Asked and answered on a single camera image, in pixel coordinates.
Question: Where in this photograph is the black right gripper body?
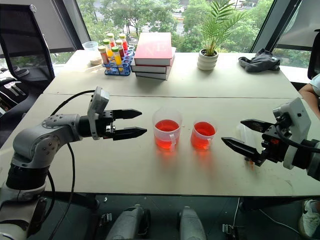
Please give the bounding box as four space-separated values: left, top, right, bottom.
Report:
260 116 293 163

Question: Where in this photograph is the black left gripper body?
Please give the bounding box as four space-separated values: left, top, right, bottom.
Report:
96 109 117 140

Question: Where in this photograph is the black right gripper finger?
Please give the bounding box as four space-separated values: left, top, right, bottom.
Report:
220 136 266 167
240 119 271 134

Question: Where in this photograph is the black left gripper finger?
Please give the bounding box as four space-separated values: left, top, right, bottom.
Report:
112 108 144 122
112 126 148 142

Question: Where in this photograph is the beaker red liquid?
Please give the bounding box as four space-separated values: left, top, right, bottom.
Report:
190 119 218 152
151 106 184 153

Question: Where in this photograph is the empty clear plastic cup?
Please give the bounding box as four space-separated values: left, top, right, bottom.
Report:
82 40 99 60

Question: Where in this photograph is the blue test tube rack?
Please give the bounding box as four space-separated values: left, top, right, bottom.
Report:
101 48 136 77

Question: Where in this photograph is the green-capped tube yellow liquid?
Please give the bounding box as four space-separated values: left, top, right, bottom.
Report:
110 45 124 72

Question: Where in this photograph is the beige round disc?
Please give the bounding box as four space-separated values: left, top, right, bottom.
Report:
89 56 103 67

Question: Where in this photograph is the grey crumpled cloth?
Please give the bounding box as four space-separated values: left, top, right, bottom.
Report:
237 48 282 74

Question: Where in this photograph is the green-capped tube orange liquid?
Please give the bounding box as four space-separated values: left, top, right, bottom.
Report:
102 38 114 59

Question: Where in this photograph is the yellow-capped tube red liquid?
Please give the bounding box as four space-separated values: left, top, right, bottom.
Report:
118 33 129 52
106 32 117 48

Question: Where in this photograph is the white sneaker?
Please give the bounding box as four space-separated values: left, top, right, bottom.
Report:
298 198 320 240

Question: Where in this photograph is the palm plant in white pot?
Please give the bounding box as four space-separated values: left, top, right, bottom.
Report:
196 0 249 72

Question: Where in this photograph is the grey rounded shape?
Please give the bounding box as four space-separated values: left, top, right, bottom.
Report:
104 204 151 240
177 205 207 240

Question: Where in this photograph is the black chair back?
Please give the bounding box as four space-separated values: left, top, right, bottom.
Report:
307 29 320 81

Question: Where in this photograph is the black mesh office chair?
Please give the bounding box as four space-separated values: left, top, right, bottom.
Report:
0 3 56 148

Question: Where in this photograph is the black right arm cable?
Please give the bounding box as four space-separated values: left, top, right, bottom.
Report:
274 124 320 151

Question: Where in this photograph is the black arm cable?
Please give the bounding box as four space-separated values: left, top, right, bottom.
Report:
274 124 320 151
26 89 96 240

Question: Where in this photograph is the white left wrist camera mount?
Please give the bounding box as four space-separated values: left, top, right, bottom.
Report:
86 86 111 141

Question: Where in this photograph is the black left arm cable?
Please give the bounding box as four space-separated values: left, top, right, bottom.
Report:
26 89 96 240

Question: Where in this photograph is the white floor cable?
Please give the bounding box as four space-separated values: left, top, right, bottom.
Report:
233 197 301 236

